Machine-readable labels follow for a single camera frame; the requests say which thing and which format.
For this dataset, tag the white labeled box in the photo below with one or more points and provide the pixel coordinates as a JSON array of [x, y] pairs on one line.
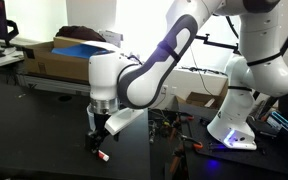
[[112, 36]]

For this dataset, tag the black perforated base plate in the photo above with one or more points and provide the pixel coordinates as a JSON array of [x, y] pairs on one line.
[[267, 160]]

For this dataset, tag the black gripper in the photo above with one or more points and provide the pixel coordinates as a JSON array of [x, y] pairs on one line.
[[102, 122]]

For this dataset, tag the large cardboard box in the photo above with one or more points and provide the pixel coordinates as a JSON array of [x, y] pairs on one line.
[[57, 68]]

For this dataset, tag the white wall outlet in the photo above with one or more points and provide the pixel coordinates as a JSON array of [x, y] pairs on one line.
[[165, 90], [173, 90]]

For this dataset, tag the blue foam sheet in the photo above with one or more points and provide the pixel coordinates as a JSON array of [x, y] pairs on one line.
[[77, 51]]

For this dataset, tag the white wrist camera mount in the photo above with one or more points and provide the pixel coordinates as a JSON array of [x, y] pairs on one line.
[[124, 120]]

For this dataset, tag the orange black clamp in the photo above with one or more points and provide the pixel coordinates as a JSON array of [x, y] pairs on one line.
[[174, 128], [174, 163], [197, 145]]

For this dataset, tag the open cardboard box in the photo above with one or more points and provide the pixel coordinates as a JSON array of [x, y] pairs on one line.
[[200, 98]]

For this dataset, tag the white office desk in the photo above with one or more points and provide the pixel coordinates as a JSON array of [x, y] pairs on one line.
[[0, 62]]

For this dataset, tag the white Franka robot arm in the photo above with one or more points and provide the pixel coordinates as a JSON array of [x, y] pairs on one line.
[[144, 83]]

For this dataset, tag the dark cloth bundle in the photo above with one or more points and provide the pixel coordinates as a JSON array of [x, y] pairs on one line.
[[79, 33]]

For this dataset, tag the white paper sheet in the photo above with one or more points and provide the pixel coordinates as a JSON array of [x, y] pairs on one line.
[[100, 46]]

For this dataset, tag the red and white marker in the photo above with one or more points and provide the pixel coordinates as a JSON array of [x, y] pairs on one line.
[[104, 156]]

